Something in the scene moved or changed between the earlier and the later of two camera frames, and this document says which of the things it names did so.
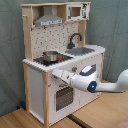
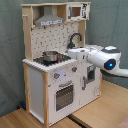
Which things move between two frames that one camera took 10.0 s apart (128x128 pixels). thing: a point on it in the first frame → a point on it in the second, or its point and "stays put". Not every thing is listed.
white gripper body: [63, 75] → [81, 54]
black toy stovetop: [60, 58] stays put
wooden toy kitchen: [55, 38] stays put
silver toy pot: [50, 55] stays put
